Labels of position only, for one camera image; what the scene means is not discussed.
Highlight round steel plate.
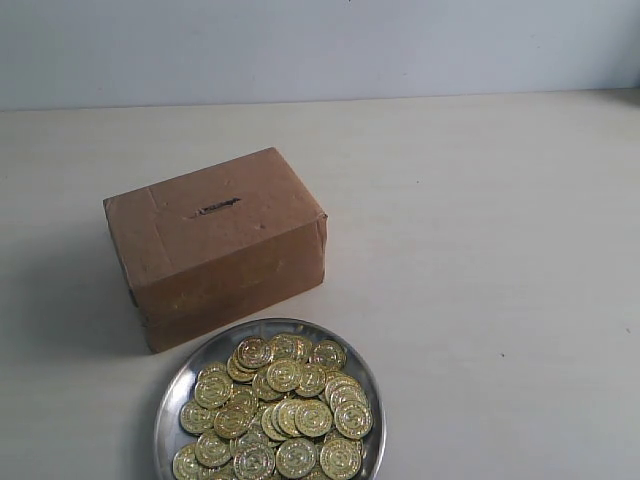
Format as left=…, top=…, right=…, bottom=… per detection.
left=153, top=318, right=387, bottom=479

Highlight gold coin bottom right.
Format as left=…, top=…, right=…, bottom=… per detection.
left=320, top=439, right=362, bottom=480

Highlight gold coin bottom centre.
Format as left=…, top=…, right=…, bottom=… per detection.
left=276, top=437, right=317, bottom=479

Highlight gold coin bottom left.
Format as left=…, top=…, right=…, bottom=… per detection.
left=172, top=443, right=201, bottom=480

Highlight gold coin top right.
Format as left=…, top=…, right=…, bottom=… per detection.
left=309, top=340, right=347, bottom=371

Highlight gold coin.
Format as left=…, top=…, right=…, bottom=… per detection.
left=320, top=439, right=362, bottom=480
left=172, top=443, right=201, bottom=480
left=194, top=372, right=233, bottom=409
left=276, top=437, right=317, bottom=479
left=266, top=359, right=302, bottom=393
left=309, top=340, right=347, bottom=371
left=236, top=336, right=273, bottom=369
left=179, top=400, right=218, bottom=435
left=295, top=400, right=333, bottom=438
left=269, top=333, right=313, bottom=363

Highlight gold coin left upper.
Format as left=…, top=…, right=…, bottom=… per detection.
left=194, top=372, right=233, bottom=409

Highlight gold coin top middle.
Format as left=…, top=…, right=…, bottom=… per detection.
left=269, top=333, right=313, bottom=363

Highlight brown cardboard slotted box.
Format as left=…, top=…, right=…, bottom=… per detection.
left=103, top=147, right=328, bottom=353

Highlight gold coin centre upper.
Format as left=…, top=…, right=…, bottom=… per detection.
left=266, top=359, right=302, bottom=393

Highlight gold coin right edge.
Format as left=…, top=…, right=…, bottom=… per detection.
left=334, top=401, right=373, bottom=440

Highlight gold coin top left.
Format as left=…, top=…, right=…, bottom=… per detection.
left=236, top=336, right=273, bottom=369

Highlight gold coin left middle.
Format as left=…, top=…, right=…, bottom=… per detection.
left=179, top=400, right=218, bottom=435

